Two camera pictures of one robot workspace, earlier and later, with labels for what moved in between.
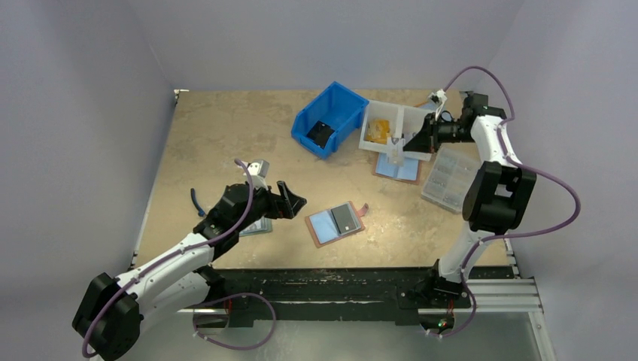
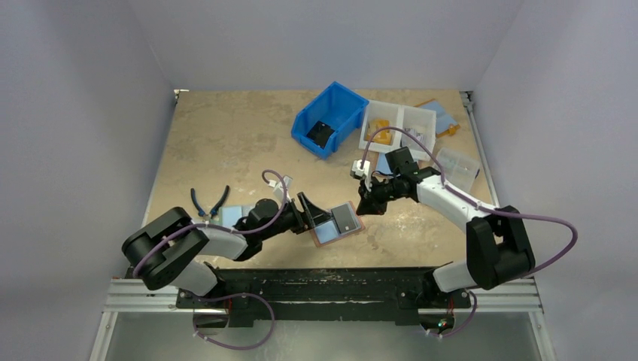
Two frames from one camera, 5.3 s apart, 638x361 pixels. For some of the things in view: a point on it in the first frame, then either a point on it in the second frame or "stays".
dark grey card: (345, 219) stays
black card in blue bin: (321, 134) stays
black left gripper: (284, 204) → (309, 217)
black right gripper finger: (432, 134) → (369, 204)
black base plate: (290, 297) stays
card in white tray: (408, 136) stays
